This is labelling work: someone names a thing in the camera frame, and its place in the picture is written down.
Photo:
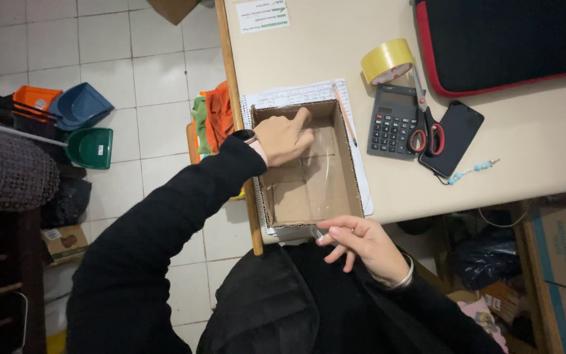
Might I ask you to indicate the orange cloth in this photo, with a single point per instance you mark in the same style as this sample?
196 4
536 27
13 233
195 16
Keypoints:
219 118

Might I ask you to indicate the blue bead phone charm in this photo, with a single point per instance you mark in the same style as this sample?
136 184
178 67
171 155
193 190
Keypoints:
477 167

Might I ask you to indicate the person's left hand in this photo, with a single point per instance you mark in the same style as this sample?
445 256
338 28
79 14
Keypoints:
278 140

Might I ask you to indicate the yellow packing tape roll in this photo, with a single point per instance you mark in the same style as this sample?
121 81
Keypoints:
379 61

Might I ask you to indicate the black red-trimmed laptop sleeve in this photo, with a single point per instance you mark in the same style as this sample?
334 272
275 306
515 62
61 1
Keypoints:
499 39

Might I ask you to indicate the brown cardboard piece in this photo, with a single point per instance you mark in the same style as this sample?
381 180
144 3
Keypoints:
172 10

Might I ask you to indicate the white spiral notebook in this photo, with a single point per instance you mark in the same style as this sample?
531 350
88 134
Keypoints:
288 94

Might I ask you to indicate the open brown cardboard box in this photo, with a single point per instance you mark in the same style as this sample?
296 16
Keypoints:
288 201

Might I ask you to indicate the dark stool with woven cushion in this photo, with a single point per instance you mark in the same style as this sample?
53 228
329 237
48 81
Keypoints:
3 172

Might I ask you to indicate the person's right hand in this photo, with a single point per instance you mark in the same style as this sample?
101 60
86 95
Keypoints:
374 248

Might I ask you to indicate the blue dustpan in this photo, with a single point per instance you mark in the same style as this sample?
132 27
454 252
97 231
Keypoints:
79 105

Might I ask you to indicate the white paper label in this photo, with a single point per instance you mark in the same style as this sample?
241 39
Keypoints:
263 15

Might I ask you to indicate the small printed cardboard box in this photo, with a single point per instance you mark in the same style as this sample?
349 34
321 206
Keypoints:
64 242

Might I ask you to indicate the black smartphone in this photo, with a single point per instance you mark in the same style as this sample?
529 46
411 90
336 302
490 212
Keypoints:
457 132

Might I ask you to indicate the green cloth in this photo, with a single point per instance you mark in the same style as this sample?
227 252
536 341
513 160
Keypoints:
200 123

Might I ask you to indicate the pink printed cloth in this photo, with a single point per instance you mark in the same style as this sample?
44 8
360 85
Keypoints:
482 319

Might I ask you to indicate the person's black jacket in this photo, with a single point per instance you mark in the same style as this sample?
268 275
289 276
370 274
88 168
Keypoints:
288 309

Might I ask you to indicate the dark grey desk calculator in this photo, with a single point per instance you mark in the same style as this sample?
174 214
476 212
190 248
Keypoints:
388 128

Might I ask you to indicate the clear adhesive tape strip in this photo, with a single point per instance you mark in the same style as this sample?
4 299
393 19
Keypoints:
320 187

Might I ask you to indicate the orange dustpan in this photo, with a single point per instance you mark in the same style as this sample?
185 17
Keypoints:
35 97

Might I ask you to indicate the dark blue plastic bag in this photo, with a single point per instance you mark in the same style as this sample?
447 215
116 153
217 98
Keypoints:
484 258

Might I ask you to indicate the person's right fingers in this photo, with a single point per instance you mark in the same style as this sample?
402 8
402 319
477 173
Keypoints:
338 223

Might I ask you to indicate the orange pencil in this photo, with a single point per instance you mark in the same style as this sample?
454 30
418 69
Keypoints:
344 115

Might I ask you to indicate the black plastic bag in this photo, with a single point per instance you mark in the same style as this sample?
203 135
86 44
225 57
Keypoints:
67 201

